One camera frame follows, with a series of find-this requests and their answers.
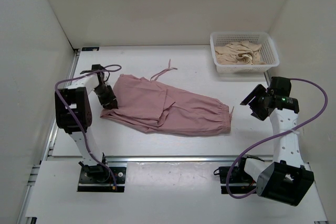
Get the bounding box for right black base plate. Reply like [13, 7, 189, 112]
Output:
[213, 166, 257, 195]

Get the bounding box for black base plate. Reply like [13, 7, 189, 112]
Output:
[77, 166, 127, 193]
[213, 166, 257, 195]

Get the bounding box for pink trousers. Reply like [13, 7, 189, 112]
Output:
[100, 66, 233, 137]

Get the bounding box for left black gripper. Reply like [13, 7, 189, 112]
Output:
[92, 84, 118, 111]

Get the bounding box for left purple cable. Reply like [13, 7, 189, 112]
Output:
[54, 63, 123, 190]

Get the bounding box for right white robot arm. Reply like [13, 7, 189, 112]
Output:
[236, 77, 314, 206]

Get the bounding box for purple cable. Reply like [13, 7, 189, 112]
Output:
[54, 63, 123, 190]
[226, 78, 329, 199]

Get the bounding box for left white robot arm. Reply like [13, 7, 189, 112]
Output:
[55, 64, 122, 185]

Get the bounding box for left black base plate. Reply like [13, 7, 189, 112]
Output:
[77, 166, 127, 193]

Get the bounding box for white plastic basket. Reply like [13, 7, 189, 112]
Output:
[210, 31, 279, 74]

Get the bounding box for aluminium front rail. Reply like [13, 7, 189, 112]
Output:
[107, 155, 237, 163]

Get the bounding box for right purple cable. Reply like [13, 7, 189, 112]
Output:
[226, 78, 329, 199]

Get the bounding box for beige trousers in basket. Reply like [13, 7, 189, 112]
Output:
[214, 40, 266, 65]

